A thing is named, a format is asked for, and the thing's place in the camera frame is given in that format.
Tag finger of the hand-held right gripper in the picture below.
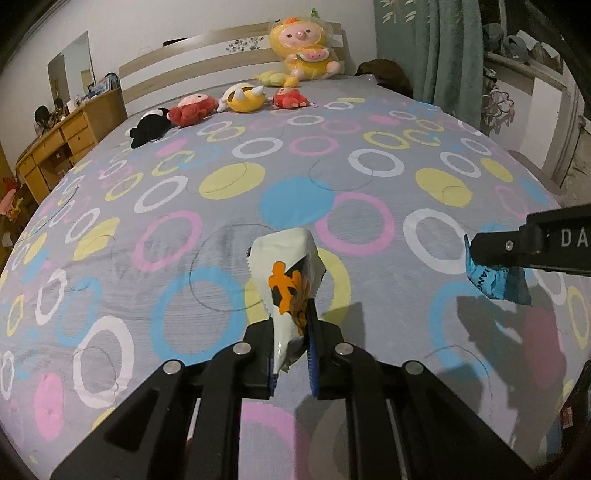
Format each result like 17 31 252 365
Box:
470 224 530 269

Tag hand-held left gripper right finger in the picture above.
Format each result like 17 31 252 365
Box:
305 299 548 480

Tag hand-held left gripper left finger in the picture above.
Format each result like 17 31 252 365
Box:
48 320 279 480

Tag blue wrapper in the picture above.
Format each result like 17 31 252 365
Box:
464 234 533 306

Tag white orange-print wrapper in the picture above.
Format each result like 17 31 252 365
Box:
247 227 327 376

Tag floral cloth bag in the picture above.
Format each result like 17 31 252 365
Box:
482 85 514 137

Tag bed with circle-patterned cover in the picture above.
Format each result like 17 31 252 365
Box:
0 76 579 480

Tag grey cap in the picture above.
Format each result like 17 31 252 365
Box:
482 23 505 52
503 34 533 62

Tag brown plush toy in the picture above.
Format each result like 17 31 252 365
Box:
355 59 414 99

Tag teal curtain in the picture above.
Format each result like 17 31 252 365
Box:
374 0 486 136

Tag small red plush toy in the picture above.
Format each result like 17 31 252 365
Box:
272 87 308 110

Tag black and white plush toy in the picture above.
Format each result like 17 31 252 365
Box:
127 107 172 149

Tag red crab plush toy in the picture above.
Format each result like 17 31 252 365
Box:
167 92 219 128

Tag yellow bee plush toy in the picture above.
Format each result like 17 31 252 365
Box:
219 83 267 114

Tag small yellow plush toy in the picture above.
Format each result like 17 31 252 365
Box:
255 69 299 89

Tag large yellow pig plush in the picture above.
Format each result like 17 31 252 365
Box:
269 16 345 84

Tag wooden desk with drawers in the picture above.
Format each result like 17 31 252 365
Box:
15 85 128 205

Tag pink toy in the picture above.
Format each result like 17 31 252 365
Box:
0 178 25 216

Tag wooden striped headboard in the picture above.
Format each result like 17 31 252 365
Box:
119 22 348 117

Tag blue items on desk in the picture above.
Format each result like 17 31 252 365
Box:
87 72 122 98

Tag dark desk ornament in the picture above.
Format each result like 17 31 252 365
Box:
34 98 66 128

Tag wall mirror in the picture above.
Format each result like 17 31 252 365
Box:
47 31 96 100

